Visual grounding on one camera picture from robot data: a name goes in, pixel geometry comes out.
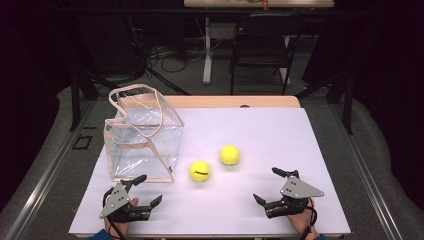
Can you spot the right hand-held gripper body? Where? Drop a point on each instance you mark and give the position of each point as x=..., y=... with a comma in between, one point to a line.
x=298, y=190

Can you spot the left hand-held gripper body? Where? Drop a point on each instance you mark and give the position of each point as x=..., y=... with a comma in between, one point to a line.
x=115, y=201

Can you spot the transparent plastic bag beige trim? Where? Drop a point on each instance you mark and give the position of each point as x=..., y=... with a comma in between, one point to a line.
x=143, y=156

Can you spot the yellow tennis ball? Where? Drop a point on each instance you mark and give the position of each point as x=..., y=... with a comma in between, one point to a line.
x=199, y=170
x=229, y=155

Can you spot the person's left hand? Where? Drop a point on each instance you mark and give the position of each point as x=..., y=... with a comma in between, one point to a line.
x=118, y=228

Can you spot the person's right hand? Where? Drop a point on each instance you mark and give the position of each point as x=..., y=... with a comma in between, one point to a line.
x=303, y=221

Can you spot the dark table grommet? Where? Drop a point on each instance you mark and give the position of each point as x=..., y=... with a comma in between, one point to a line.
x=245, y=106

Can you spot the black metal stand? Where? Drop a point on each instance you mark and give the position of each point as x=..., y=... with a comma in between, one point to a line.
x=348, y=106
x=75, y=100

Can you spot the wooden table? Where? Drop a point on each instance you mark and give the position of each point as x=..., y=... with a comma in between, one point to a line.
x=216, y=101

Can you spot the wooden desk with white legs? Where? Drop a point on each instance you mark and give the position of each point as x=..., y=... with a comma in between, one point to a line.
x=207, y=66

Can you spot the black chair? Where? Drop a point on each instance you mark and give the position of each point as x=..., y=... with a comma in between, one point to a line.
x=260, y=43

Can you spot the dark curtain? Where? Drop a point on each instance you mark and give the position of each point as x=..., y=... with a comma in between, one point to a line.
x=393, y=83
x=26, y=83

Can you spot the orange object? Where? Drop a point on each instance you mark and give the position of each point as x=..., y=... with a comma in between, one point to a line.
x=264, y=4

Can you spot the metal floor rail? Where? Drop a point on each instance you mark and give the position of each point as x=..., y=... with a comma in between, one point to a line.
x=46, y=180
x=369, y=180

